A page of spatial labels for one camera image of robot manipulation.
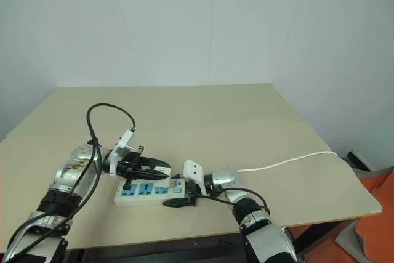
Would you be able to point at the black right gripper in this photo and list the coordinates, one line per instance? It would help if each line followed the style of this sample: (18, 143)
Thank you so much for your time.
(190, 195)

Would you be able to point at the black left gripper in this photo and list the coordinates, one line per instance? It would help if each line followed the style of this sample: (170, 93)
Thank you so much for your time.
(130, 164)

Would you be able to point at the white charger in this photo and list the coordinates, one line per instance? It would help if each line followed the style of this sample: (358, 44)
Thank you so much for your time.
(164, 171)

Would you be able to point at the white power strip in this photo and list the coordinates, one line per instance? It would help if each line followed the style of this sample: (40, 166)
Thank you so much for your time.
(135, 198)

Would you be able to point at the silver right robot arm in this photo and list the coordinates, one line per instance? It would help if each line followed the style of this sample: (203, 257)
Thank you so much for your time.
(264, 232)

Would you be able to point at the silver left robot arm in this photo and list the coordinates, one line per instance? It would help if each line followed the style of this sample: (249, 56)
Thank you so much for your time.
(64, 180)

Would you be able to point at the grey fabric object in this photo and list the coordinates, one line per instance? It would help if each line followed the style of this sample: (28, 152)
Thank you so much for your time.
(351, 240)

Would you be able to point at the grey metal box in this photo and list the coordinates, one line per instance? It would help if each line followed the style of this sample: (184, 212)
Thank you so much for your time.
(360, 159)

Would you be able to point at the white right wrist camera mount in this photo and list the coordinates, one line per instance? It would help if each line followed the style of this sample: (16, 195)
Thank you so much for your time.
(193, 169)

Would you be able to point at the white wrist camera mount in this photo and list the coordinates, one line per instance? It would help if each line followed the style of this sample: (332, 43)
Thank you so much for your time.
(193, 169)
(123, 144)

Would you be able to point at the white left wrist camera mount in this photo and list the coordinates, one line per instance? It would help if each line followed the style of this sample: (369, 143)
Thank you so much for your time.
(123, 144)

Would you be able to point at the dark table frame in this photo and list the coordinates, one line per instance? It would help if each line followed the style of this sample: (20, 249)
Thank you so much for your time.
(320, 229)

